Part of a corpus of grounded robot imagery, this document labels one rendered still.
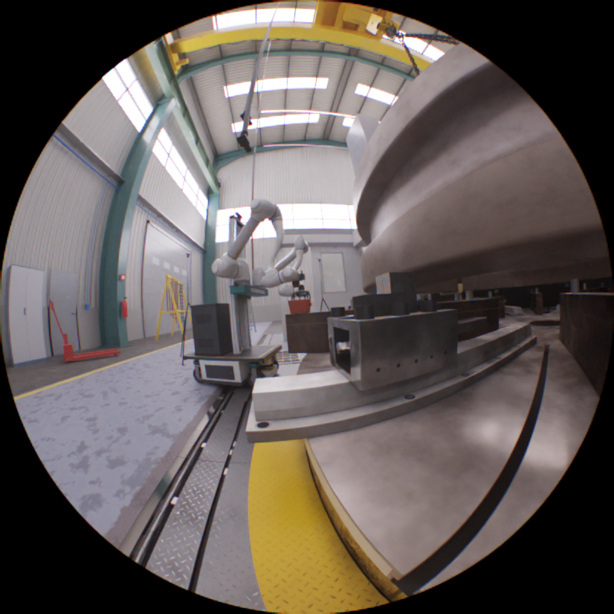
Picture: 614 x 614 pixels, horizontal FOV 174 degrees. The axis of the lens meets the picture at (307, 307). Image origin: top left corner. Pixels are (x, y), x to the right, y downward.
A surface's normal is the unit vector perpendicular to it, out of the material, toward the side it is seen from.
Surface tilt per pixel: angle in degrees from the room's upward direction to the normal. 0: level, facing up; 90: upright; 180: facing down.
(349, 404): 90
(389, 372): 90
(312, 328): 90
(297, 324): 90
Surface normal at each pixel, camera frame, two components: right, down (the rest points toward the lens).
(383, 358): 0.16, -0.02
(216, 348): -0.13, 0.00
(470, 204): -0.96, 0.07
